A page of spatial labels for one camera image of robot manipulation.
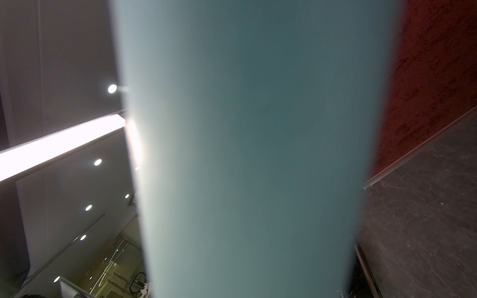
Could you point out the light blue rectangular paper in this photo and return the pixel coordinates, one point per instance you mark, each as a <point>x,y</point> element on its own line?
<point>255,124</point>

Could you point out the long ceiling strip light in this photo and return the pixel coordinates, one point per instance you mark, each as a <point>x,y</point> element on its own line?
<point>24,157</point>

